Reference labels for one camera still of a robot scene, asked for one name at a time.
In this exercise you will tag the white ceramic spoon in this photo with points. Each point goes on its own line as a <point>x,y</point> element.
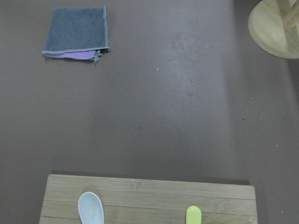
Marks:
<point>90,209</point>

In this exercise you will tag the bamboo cutting board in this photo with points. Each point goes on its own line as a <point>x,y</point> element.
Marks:
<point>141,201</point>

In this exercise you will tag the grey folded cloth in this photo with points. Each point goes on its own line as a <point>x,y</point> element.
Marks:
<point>77,33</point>

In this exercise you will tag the wooden mug tree stand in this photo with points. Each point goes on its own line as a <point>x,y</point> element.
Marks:
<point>274,26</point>

